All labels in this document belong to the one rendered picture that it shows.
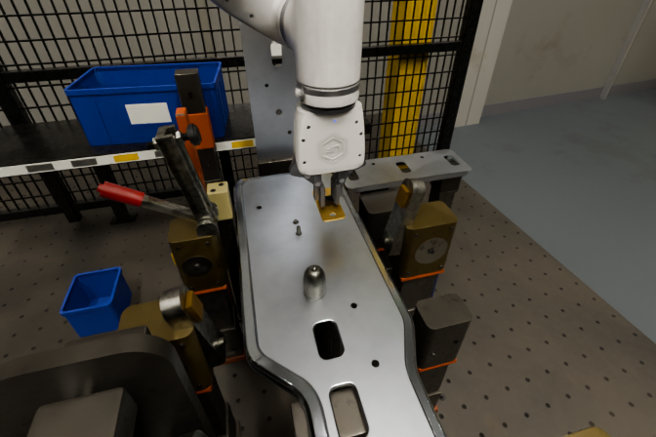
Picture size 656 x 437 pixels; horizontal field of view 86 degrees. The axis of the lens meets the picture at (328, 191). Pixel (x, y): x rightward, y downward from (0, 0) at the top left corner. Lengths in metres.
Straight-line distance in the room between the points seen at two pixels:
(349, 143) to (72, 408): 0.39
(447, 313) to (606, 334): 0.56
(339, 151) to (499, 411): 0.58
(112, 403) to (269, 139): 0.62
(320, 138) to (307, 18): 0.15
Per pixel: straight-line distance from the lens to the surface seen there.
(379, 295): 0.53
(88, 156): 0.93
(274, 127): 0.79
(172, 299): 0.42
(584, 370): 0.96
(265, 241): 0.61
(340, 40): 0.43
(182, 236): 0.58
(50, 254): 1.26
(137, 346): 0.30
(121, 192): 0.55
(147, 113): 0.89
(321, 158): 0.50
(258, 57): 0.74
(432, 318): 0.54
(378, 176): 0.76
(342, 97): 0.46
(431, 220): 0.59
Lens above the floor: 1.42
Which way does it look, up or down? 36 degrees down
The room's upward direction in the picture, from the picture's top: straight up
